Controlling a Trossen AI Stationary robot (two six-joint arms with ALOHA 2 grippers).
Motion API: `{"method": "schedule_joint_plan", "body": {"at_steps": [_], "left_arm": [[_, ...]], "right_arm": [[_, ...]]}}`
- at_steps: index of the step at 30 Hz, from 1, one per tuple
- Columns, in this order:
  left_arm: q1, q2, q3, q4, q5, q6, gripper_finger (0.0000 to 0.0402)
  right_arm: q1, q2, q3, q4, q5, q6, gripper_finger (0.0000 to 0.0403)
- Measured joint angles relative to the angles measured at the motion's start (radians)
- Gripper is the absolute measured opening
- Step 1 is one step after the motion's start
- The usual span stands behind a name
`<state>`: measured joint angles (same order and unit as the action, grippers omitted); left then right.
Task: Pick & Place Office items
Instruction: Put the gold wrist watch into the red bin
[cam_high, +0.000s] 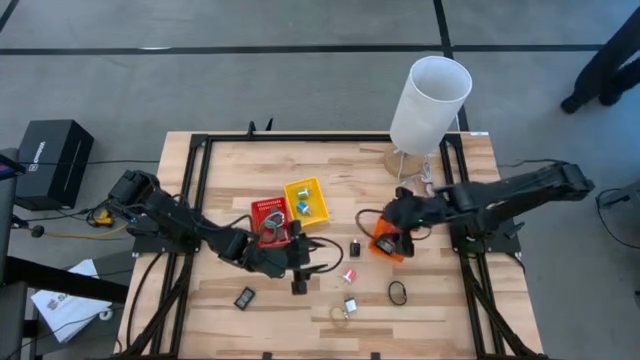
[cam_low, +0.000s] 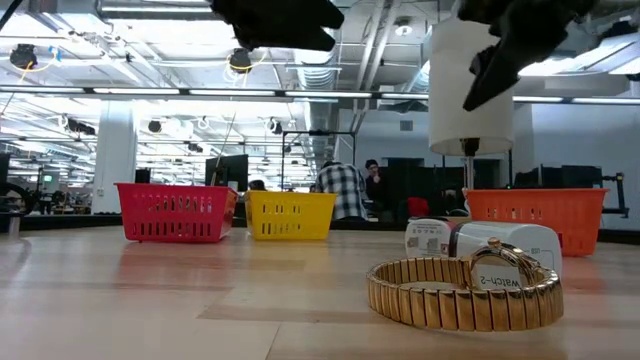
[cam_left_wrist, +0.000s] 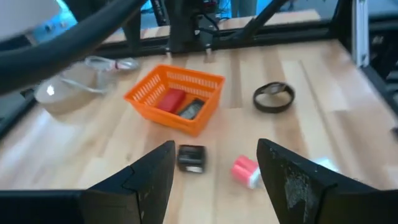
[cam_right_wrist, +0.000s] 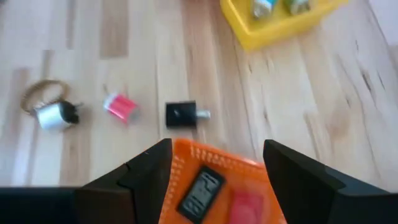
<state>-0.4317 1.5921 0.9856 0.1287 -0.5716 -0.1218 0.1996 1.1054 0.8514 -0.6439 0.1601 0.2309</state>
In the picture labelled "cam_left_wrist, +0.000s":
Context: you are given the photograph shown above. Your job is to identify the black rectangular box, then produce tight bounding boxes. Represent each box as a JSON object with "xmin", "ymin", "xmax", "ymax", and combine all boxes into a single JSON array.
[{"xmin": 177, "ymin": 98, "xmax": 206, "ymax": 121}]

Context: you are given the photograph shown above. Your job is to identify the silver aluminium frame post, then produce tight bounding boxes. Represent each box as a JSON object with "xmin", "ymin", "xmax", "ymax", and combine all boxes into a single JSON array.
[{"xmin": 353, "ymin": 0, "xmax": 371, "ymax": 68}]

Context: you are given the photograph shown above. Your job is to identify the pink white charger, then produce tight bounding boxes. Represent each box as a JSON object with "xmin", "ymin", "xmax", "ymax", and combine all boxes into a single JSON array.
[{"xmin": 230, "ymin": 155, "xmax": 262, "ymax": 190}]

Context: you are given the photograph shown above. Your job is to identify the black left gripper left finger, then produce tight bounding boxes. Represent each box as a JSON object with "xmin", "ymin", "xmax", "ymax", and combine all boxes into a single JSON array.
[{"xmin": 81, "ymin": 140, "xmax": 177, "ymax": 224}]

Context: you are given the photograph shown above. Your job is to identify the black white charger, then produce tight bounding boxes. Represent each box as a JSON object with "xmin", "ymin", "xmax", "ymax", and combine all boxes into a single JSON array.
[{"xmin": 177, "ymin": 144, "xmax": 206, "ymax": 174}]

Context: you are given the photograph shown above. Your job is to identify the white lamp cord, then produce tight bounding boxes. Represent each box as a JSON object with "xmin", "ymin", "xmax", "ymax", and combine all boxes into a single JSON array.
[{"xmin": 60, "ymin": 55, "xmax": 141, "ymax": 95}]

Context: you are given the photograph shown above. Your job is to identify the red rectangular case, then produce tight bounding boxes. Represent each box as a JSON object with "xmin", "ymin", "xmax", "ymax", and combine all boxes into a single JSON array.
[{"xmin": 157, "ymin": 88, "xmax": 187, "ymax": 113}]

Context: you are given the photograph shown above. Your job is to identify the orange plastic basket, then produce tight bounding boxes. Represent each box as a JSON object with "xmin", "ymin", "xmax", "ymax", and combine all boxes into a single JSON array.
[{"xmin": 123, "ymin": 64, "xmax": 226, "ymax": 138}]

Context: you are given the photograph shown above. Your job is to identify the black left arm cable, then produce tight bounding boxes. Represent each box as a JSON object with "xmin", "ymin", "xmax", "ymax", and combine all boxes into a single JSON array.
[{"xmin": 0, "ymin": 0, "xmax": 147, "ymax": 96}]

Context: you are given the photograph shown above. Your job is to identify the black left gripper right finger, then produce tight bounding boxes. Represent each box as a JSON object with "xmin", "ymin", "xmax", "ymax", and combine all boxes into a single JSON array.
[{"xmin": 256, "ymin": 139, "xmax": 340, "ymax": 224}]

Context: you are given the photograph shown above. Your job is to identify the white shade table lamp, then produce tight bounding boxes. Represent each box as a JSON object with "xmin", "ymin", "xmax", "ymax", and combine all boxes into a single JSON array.
[{"xmin": 0, "ymin": 0, "xmax": 106, "ymax": 115}]

